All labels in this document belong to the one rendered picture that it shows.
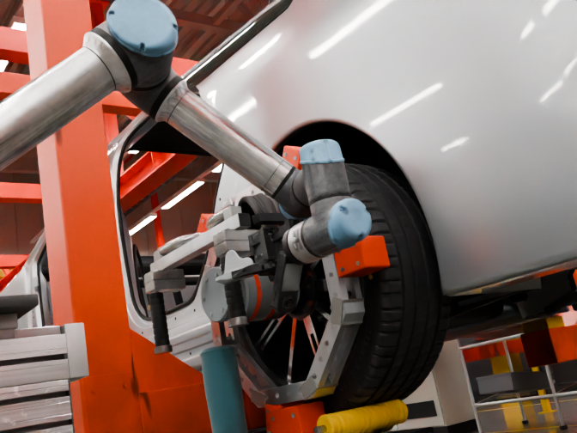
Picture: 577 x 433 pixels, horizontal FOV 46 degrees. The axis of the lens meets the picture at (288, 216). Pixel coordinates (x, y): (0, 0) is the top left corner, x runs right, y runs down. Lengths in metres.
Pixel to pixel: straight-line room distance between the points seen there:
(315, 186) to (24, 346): 0.54
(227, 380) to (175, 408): 0.39
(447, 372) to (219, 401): 5.12
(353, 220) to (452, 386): 5.63
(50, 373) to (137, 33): 0.56
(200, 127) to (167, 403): 0.98
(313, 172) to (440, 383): 5.50
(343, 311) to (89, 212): 0.89
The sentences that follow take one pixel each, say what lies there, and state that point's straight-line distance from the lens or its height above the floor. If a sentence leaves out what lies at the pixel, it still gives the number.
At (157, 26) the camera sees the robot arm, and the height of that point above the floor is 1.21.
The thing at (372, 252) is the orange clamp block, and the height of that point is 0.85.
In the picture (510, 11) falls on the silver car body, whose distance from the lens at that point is 1.53.
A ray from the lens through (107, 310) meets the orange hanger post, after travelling 2.00.
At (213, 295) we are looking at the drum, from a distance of 1.62.
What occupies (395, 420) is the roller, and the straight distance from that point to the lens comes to 1.70.
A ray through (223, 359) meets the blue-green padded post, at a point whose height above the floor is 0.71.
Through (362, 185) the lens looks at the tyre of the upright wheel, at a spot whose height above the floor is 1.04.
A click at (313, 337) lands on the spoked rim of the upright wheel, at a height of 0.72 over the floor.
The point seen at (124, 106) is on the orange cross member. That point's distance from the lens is 4.68.
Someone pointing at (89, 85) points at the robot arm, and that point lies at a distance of 1.16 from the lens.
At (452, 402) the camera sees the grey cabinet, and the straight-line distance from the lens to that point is 6.68.
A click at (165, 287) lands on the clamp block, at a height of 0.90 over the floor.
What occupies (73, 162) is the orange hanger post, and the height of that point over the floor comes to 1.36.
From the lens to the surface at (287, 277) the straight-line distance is 1.26.
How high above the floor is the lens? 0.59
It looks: 15 degrees up
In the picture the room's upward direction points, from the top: 11 degrees counter-clockwise
